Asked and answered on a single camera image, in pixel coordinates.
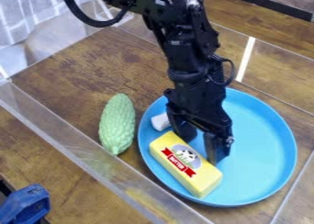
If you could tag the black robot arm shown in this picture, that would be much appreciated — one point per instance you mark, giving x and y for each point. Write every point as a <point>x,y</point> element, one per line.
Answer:
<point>189,42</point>

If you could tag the yellow butter brick toy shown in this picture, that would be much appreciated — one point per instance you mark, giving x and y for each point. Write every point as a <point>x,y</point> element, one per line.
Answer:
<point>196,173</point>

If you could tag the clear acrylic enclosure wall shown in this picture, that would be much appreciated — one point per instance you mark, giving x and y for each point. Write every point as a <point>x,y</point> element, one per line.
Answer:
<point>53,101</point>

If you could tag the blue clamp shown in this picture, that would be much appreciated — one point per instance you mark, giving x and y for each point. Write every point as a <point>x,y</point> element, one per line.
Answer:
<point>26,206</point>

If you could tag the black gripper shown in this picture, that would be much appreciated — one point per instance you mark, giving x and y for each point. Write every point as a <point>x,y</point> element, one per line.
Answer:
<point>194,108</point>

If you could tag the green bitter gourd toy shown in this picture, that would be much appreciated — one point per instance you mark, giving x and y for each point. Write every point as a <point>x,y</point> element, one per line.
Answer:
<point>117,124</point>

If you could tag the grey checked cloth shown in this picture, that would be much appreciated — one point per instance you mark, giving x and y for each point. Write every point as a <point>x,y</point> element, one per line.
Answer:
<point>21,15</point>

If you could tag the blue round tray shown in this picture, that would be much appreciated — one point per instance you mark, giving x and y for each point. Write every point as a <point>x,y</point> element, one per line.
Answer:
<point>261,163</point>

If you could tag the clear acrylic corner bracket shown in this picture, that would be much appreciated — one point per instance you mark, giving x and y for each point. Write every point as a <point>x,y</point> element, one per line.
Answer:
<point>121,15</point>

